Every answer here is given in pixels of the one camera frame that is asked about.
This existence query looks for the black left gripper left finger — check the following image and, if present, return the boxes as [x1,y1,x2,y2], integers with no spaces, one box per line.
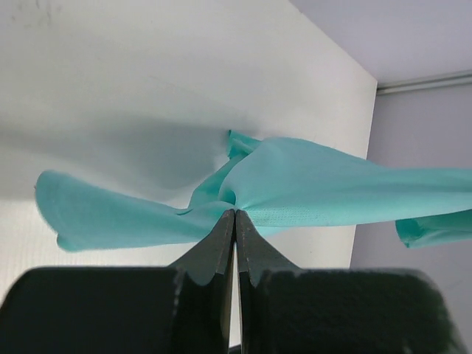
[1,210,235,353]

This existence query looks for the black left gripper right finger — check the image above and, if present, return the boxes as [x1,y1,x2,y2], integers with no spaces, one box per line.
[235,211,461,353]

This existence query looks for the teal t shirt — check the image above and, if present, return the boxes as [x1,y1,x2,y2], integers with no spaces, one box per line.
[35,132,471,251]

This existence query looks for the right rear aluminium post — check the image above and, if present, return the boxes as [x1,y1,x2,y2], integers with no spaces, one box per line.
[377,70,471,95]

